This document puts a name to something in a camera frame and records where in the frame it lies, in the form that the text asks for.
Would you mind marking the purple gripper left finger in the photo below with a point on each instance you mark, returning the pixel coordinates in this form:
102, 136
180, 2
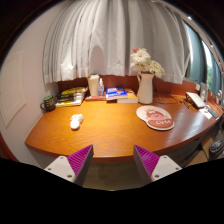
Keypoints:
73, 168

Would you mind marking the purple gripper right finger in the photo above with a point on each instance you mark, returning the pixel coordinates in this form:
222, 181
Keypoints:
152, 167

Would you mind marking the white computer mouse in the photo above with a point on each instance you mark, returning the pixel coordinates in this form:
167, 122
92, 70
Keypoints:
75, 121

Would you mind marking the pink cartoon mouse pad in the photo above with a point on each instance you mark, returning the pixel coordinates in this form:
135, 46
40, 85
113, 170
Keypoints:
155, 117

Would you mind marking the dark green mug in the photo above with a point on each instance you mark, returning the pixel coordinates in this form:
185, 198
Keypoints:
48, 104

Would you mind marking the yellow book under package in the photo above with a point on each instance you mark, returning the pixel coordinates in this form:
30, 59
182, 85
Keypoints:
131, 97

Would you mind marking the stack of yellow books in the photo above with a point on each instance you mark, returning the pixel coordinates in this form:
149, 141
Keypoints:
71, 97

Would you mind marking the red thin book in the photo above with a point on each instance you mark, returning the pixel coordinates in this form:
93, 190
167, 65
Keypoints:
95, 98

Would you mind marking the white ceramic pitcher vase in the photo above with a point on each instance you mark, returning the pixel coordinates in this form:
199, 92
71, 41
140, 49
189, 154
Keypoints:
145, 90

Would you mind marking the white box device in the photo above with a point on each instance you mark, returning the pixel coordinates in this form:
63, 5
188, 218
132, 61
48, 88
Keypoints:
198, 102

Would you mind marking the blue snack package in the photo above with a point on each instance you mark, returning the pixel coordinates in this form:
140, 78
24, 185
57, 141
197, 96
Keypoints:
114, 93

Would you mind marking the clear sanitizer bottle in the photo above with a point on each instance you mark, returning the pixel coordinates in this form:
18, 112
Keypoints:
101, 87

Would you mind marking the white tissue canister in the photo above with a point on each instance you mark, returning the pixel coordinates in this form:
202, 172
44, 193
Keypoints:
93, 81

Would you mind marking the white flower bouquet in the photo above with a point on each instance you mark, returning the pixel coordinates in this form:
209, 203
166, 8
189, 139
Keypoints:
141, 62

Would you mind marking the white sheer curtain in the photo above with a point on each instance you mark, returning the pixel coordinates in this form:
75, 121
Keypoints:
98, 36

